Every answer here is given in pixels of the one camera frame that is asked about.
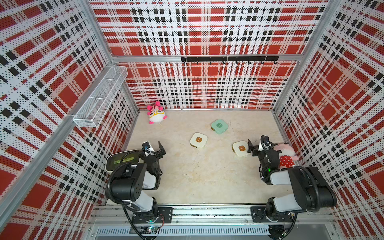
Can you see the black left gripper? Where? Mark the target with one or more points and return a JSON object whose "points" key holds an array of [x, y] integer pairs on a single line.
{"points": [[159, 153]]}

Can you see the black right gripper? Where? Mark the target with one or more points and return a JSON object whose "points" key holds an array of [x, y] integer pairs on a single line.
{"points": [[255, 149]]}

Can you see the cream manicure case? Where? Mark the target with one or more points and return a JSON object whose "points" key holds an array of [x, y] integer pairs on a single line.
{"points": [[198, 140], [240, 148]]}

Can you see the mint green manicure case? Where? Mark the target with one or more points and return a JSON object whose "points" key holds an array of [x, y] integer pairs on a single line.
{"points": [[219, 126]]}

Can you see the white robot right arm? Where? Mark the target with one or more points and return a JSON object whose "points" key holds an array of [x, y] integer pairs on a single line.
{"points": [[278, 167]]}

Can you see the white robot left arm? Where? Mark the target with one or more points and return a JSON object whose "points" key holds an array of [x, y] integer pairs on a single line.
{"points": [[131, 174]]}

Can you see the pink frog plush red dress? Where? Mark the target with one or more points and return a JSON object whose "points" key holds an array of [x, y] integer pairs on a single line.
{"points": [[287, 155]]}

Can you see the pink white owl plush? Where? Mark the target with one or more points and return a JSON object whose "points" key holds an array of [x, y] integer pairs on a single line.
{"points": [[156, 113]]}

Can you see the white box green screen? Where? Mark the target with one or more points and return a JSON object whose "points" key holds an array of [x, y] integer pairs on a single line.
{"points": [[115, 160]]}

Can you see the white wire mesh shelf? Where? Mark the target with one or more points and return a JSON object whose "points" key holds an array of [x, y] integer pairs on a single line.
{"points": [[93, 111]]}

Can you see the black wall hook rail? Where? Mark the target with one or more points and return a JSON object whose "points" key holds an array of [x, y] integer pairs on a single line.
{"points": [[261, 59]]}

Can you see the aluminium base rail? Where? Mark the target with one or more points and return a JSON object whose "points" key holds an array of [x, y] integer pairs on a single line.
{"points": [[232, 222]]}

